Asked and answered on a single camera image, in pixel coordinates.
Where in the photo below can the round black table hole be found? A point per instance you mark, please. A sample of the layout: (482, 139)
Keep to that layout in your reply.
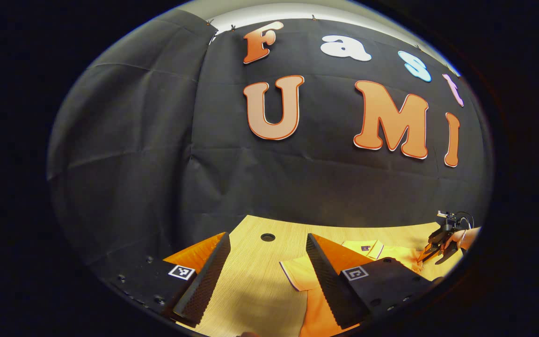
(267, 237)

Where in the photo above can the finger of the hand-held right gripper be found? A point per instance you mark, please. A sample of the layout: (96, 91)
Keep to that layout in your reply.
(449, 256)
(428, 254)

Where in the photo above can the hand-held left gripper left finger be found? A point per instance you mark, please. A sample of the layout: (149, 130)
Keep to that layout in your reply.
(208, 281)

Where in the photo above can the orange T-shirt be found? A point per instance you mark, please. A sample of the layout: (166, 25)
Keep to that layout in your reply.
(297, 276)

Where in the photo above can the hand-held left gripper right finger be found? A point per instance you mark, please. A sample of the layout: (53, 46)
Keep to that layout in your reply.
(328, 281)

